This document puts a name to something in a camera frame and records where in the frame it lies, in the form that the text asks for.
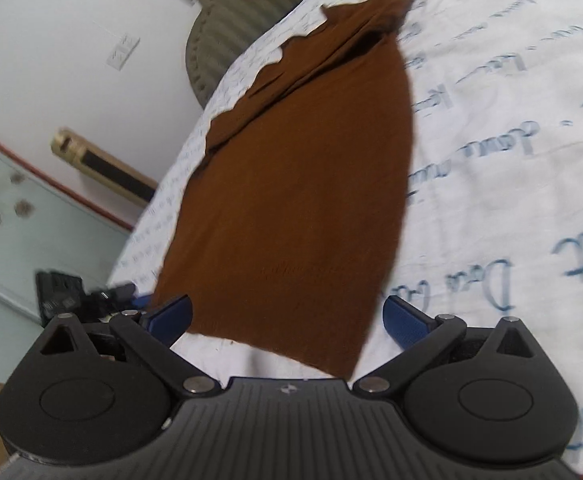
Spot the olive padded headboard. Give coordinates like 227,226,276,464
184,0,353,109

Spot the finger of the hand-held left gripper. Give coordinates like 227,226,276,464
82,282,147,322

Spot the pale printed panel red trim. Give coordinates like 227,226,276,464
0,124,133,323

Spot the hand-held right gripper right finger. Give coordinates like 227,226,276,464
351,294,538,400

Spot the white script-printed bed sheet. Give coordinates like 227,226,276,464
108,0,583,477

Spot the beige and black panel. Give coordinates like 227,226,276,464
50,129,159,207

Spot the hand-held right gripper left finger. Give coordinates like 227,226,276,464
38,293,222,401

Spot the brown knit sweater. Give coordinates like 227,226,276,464
150,0,418,379

